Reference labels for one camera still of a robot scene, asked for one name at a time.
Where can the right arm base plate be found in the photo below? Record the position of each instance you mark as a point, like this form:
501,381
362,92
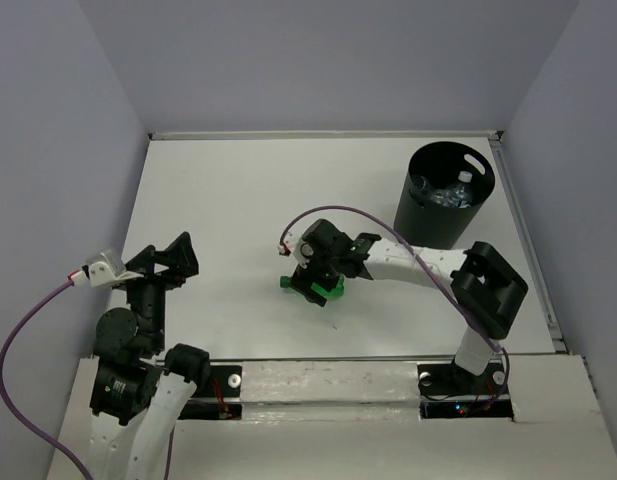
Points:
450,393

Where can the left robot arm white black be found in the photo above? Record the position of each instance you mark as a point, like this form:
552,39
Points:
140,387

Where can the black plastic bin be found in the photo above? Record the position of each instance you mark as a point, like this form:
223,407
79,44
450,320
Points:
424,223

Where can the green plastic bottle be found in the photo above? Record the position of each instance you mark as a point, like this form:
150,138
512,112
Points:
338,289

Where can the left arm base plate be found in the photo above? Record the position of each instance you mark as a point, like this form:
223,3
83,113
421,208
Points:
220,398

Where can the aluminium table edge rail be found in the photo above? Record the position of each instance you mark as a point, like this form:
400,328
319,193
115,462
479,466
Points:
321,134

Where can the clear bottle black cap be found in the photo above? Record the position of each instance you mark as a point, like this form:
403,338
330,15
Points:
421,187

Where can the clear bottle green white label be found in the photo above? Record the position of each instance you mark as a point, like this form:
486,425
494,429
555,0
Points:
457,195

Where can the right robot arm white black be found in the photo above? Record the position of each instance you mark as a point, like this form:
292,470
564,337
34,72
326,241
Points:
485,289

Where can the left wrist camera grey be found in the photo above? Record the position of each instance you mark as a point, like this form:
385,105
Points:
104,269

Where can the white foam front board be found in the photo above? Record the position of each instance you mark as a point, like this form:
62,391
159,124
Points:
329,391

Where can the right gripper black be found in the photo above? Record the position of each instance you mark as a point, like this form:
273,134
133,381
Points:
302,278

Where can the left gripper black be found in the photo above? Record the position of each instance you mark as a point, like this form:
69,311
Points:
181,254

